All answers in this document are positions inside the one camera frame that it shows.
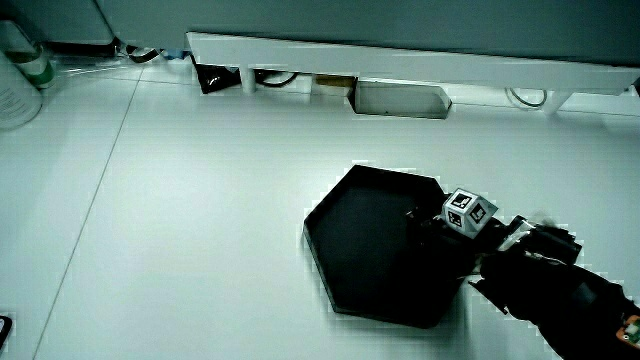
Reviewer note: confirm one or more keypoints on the person's right hand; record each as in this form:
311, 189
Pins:
469, 214

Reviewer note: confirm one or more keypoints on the black hexagonal plate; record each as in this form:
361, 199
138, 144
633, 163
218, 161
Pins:
360, 250

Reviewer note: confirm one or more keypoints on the white angular box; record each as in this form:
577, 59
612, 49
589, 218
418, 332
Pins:
400, 100

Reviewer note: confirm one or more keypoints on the white desk riser shelf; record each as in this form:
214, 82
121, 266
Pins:
400, 62

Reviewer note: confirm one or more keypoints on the brown flat object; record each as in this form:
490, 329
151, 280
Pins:
334, 80

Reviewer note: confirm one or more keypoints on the orange sensor tag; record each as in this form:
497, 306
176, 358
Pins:
631, 330

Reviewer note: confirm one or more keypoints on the black glossy object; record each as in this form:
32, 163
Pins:
215, 79

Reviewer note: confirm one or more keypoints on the small blue object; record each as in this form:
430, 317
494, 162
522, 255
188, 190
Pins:
175, 53

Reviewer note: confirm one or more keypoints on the large white bottle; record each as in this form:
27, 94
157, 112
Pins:
15, 100

